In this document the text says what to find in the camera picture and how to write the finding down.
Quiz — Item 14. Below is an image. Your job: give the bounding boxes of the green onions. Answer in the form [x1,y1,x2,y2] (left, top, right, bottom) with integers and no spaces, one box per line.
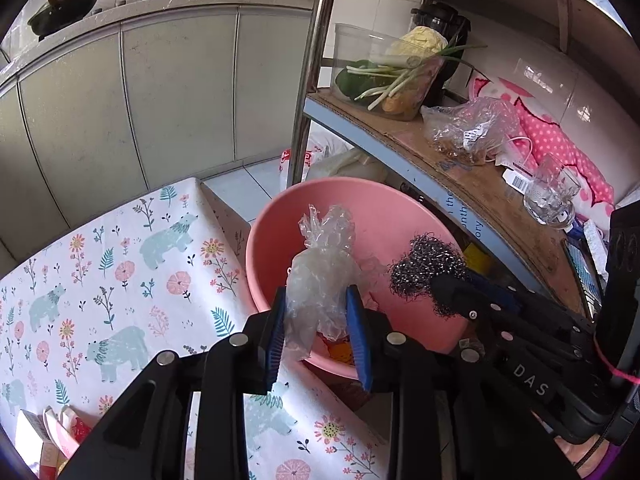
[344,43,489,111]

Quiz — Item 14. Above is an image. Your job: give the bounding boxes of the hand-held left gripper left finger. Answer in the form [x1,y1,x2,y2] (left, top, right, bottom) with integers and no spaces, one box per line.
[57,285,288,480]

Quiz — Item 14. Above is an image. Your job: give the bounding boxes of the clear plastic vegetable container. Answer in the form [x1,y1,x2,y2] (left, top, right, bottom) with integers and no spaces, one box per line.
[332,22,447,122]

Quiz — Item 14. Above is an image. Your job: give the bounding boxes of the cardboard shelf liner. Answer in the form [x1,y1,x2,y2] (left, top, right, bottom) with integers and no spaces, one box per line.
[311,87,587,313]

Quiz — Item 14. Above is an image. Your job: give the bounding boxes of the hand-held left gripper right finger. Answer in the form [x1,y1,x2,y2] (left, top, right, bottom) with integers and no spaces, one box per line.
[345,284,526,480]

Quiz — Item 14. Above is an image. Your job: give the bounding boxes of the black blender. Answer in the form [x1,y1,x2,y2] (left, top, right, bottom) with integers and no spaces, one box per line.
[412,1,472,107]

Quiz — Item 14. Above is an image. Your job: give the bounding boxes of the white thin cable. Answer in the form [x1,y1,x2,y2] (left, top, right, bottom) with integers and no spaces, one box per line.
[494,134,537,172]

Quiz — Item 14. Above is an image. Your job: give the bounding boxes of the glass mug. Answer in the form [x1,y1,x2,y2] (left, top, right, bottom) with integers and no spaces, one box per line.
[523,153,582,232]

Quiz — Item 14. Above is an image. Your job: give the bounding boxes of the floral bear tablecloth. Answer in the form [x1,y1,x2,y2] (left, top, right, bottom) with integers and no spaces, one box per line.
[0,176,397,480]

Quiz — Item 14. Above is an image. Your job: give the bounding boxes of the yellow plastic item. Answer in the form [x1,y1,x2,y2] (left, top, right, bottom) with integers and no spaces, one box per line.
[462,244,494,274]

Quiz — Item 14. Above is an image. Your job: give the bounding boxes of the orange white snack bag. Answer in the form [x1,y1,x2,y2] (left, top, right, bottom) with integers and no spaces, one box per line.
[320,334,359,367]

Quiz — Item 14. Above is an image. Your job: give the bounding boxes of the pale cabbage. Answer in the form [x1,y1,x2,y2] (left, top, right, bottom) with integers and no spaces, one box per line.
[384,26,449,62]

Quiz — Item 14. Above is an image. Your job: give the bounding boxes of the pink polka dot cloth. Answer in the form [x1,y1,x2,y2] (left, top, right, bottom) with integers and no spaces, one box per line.
[467,72,617,222]

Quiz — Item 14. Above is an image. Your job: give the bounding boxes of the white red plastic bag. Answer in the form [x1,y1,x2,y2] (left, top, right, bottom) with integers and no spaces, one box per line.
[278,142,392,187]

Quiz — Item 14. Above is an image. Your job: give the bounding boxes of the black wok with lid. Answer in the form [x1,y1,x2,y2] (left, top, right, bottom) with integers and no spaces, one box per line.
[27,0,100,39]

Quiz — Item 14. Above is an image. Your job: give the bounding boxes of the white barcode tag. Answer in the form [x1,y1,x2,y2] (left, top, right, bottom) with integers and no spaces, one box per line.
[502,167,537,194]

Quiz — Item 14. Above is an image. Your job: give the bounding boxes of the steel wool scrubber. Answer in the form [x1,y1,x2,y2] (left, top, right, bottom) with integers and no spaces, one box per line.
[388,234,472,319]

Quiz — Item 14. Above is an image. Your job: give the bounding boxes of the clear bag with label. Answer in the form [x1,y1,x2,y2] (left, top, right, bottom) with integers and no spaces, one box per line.
[421,97,524,167]

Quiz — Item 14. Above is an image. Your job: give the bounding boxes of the person's right hand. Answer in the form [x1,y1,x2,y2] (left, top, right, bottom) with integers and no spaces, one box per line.
[531,410,607,476]

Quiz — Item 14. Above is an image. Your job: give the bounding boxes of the grey kitchen cabinet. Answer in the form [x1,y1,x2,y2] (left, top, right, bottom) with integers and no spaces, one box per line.
[0,0,317,266]

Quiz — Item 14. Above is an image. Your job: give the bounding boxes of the clear plastic bag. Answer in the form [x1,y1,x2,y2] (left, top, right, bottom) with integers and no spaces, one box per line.
[284,203,382,364]

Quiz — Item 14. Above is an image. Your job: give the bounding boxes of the pink cord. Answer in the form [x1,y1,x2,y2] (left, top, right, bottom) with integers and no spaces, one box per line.
[593,332,640,387]

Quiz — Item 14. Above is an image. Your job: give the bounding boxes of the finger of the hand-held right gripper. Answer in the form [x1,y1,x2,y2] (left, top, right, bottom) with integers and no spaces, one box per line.
[431,276,596,361]
[472,280,598,333]

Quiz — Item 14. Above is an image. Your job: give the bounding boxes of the red white paper packet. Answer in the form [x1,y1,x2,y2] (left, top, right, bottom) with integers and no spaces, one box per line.
[14,404,97,480]

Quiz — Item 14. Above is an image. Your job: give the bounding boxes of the metal shelf rack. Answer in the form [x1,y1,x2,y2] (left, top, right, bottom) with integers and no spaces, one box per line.
[286,0,640,321]

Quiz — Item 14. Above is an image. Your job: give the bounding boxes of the pink plastic bucket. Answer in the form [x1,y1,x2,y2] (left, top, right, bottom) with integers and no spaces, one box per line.
[245,176,477,382]

